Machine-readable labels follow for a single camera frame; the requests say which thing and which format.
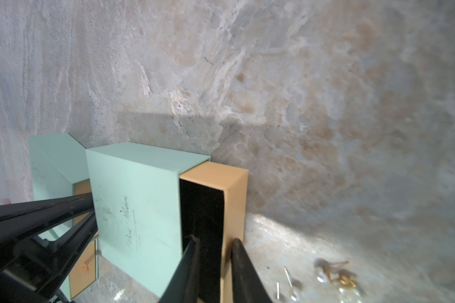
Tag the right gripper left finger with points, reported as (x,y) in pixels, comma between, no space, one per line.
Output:
(184,285)

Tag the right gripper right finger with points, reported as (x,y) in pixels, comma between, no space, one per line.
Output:
(246,284)

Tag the gold earring pair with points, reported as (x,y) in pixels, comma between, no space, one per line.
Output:
(335,274)

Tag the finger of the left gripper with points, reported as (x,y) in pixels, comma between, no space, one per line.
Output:
(22,220)
(41,265)

